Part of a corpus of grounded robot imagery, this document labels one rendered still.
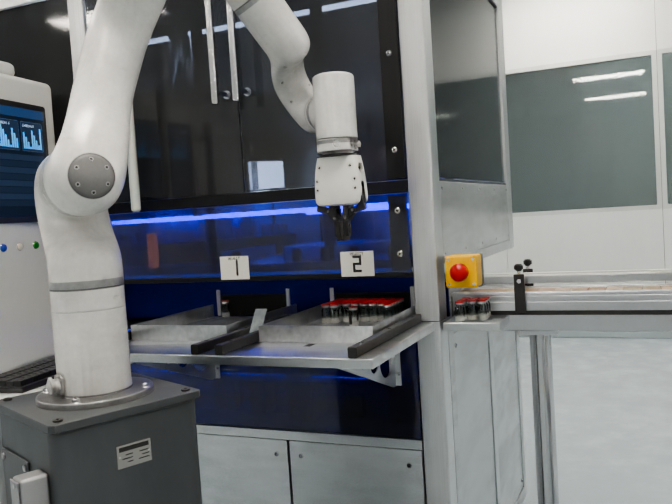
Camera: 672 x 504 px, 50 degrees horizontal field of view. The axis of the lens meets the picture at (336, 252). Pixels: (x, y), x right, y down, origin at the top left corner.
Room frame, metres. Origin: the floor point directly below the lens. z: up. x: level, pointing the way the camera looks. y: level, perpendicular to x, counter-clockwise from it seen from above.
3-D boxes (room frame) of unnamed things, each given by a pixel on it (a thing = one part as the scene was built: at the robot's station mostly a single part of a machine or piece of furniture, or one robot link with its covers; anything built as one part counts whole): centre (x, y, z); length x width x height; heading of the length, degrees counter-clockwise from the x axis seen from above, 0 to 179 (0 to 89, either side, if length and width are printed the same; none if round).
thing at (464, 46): (2.09, -0.42, 1.50); 0.85 x 0.01 x 0.59; 156
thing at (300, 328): (1.63, -0.01, 0.90); 0.34 x 0.26 x 0.04; 156
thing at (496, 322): (1.67, -0.32, 0.87); 0.14 x 0.13 x 0.02; 156
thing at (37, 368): (1.72, 0.69, 0.82); 0.40 x 0.14 x 0.02; 164
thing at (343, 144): (1.47, -0.02, 1.28); 0.09 x 0.08 x 0.03; 65
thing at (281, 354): (1.63, 0.17, 0.87); 0.70 x 0.48 x 0.02; 66
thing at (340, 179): (1.47, -0.02, 1.21); 0.10 x 0.08 x 0.11; 65
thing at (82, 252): (1.24, 0.44, 1.16); 0.19 x 0.12 x 0.24; 30
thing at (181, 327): (1.76, 0.30, 0.90); 0.34 x 0.26 x 0.04; 156
